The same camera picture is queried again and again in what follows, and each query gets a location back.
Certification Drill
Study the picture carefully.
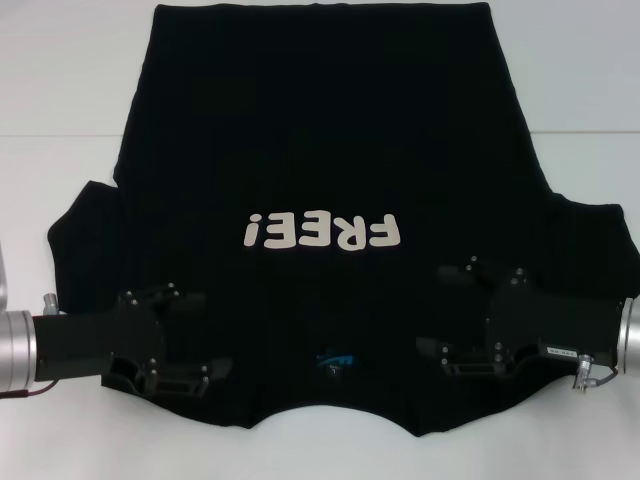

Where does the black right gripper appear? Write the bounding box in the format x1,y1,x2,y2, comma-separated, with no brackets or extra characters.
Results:
416,254,625,377

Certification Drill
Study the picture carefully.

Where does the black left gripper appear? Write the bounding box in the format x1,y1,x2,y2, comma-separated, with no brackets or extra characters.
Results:
30,282,235,400

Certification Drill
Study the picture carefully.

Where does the black shirt with FREE print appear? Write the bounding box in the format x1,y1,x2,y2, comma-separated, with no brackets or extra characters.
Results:
47,2,640,439

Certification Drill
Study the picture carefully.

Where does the silver right connector plug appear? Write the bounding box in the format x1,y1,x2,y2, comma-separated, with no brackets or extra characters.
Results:
571,365,595,392

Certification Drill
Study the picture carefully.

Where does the thin dark right cable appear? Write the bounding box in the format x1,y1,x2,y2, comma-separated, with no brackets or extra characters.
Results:
589,363,622,387

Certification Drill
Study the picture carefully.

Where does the left cable with red sleeve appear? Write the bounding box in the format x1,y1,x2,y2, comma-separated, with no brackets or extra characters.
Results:
0,383,35,402

